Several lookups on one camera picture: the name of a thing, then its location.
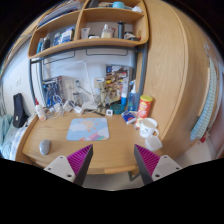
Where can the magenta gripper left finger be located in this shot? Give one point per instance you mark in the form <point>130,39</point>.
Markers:
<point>73,167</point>

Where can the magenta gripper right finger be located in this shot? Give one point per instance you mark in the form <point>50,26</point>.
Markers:
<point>153,167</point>

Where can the grey computer mouse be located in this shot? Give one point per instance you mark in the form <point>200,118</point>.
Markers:
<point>44,147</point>

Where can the pastel cloud mouse pad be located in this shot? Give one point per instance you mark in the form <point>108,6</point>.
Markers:
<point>88,129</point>

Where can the clear plastic cup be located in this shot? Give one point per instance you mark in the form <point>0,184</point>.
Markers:
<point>153,143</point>

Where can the white ceramic mug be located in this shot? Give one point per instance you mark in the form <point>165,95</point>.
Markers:
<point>148,128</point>

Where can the blue snack packet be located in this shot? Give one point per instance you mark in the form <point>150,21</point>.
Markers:
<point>128,117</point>

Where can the white red-capped bottle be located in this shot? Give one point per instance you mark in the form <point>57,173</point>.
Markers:
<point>40,111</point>

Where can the white desk lamp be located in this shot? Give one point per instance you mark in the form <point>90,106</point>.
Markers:
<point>91,103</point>

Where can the white cube charger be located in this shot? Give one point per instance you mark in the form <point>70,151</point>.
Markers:
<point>109,112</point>

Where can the red yellow chips can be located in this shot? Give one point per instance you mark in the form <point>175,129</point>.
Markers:
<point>143,109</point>

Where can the teal round container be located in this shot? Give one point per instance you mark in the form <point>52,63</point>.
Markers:
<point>117,108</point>

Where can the blue spray bottle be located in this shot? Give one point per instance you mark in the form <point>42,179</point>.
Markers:
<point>132,97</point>

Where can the wooden wardrobe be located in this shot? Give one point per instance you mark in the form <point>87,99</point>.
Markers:
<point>177,74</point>

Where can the blue box on shelf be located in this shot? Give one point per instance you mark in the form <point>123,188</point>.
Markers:
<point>64,37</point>

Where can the clear jar on shelf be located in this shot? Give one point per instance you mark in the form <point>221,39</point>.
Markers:
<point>107,32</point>

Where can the black tumbler on shelf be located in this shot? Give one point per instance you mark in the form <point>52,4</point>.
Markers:
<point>120,29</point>

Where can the wooden wall shelf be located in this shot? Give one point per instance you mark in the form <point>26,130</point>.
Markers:
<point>88,23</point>

